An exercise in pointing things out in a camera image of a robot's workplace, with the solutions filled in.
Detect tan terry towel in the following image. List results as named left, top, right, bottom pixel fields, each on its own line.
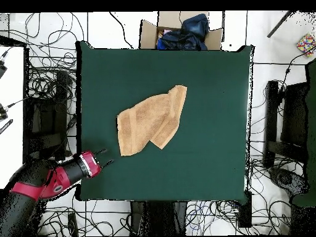
left=116, top=85, right=188, bottom=157

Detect dark blue laundry pile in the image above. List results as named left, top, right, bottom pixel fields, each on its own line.
left=156, top=13, right=210, bottom=51

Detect white desk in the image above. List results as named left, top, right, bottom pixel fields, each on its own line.
left=0, top=45, right=25, bottom=191

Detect dark green table cloth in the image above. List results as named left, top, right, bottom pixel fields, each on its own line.
left=291, top=59, right=316, bottom=208
left=75, top=40, right=255, bottom=206

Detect brown cardboard box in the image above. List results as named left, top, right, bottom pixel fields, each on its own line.
left=138, top=10, right=224, bottom=51

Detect black device on desk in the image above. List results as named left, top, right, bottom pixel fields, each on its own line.
left=0, top=59, right=8, bottom=80

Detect black rectangular block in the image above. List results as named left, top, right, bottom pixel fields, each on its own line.
left=238, top=189, right=253, bottom=228

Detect black round stand base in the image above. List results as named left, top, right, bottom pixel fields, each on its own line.
left=268, top=167, right=309, bottom=198

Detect grey metal bar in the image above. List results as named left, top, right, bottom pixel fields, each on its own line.
left=267, top=10, right=293, bottom=38

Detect multicoloured patterned box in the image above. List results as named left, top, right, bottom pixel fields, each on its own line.
left=296, top=33, right=316, bottom=57

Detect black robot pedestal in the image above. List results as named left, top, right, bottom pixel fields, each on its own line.
left=130, top=201, right=188, bottom=236

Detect tangled black cables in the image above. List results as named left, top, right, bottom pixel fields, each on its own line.
left=24, top=12, right=86, bottom=99
left=187, top=199, right=292, bottom=236

